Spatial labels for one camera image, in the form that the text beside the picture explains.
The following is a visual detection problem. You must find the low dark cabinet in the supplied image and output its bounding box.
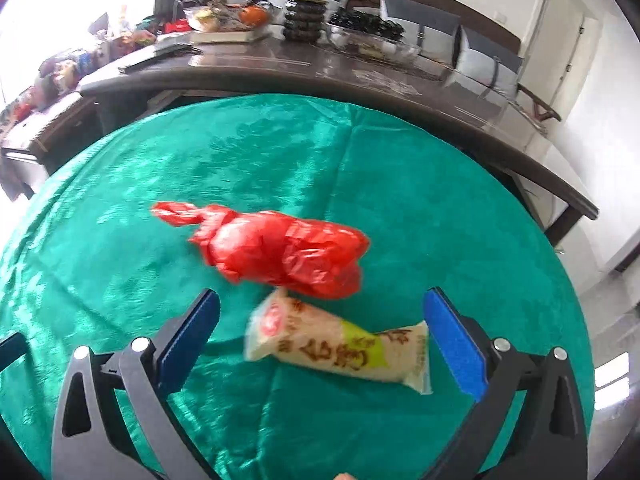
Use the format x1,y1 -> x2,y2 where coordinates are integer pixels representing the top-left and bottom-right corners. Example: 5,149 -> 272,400
0,92 -> 97,201

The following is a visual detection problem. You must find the row of cluttered small items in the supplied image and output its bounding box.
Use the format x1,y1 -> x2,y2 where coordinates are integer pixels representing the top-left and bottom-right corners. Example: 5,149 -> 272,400
0,5 -> 191,121

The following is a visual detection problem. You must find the red plastic bag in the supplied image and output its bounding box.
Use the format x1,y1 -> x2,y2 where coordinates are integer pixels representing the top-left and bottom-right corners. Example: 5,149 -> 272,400
150,201 -> 372,301

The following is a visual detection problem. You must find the beige snack packet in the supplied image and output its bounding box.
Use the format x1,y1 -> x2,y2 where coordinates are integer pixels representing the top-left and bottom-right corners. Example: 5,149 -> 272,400
244,287 -> 433,396

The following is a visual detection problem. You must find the wide glass bowl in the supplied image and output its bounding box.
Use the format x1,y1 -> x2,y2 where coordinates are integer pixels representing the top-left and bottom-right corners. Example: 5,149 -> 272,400
327,22 -> 421,59

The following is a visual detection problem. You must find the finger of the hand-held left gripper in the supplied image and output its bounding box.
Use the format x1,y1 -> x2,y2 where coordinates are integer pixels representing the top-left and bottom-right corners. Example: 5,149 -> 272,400
0,332 -> 29,374

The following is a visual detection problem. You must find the white door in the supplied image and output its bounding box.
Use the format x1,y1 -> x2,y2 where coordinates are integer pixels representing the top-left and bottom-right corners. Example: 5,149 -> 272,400
520,0 -> 601,126

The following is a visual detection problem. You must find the dark remote control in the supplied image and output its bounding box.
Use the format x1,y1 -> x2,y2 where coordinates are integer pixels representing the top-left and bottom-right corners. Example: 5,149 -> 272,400
117,42 -> 202,74

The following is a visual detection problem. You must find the dark long table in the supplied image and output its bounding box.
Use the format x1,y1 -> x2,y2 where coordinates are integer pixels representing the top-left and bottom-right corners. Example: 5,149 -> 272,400
80,35 -> 601,246

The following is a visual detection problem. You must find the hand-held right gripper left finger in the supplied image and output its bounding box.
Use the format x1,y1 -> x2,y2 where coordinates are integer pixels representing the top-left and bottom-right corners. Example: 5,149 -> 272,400
52,289 -> 221,480

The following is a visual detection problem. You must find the grey and white cushion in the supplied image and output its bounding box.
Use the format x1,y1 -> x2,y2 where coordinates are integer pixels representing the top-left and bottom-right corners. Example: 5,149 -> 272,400
378,0 -> 461,66
452,27 -> 524,104

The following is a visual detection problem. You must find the book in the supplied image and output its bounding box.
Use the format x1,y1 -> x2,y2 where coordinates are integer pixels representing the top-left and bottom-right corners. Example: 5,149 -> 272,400
192,25 -> 274,44

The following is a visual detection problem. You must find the pile of black glossy items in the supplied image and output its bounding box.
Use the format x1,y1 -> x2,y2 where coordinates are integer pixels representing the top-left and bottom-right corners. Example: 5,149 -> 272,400
330,7 -> 405,39

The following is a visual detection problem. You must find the green tablecloth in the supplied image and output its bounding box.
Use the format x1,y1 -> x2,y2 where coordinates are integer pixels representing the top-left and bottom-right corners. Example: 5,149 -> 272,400
0,92 -> 596,480

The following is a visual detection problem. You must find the dark ribbed plant pot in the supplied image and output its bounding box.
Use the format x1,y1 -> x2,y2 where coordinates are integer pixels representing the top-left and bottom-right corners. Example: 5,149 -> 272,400
283,0 -> 327,43

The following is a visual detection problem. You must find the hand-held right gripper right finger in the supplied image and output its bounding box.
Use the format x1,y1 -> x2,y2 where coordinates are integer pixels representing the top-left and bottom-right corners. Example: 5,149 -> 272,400
422,287 -> 589,480

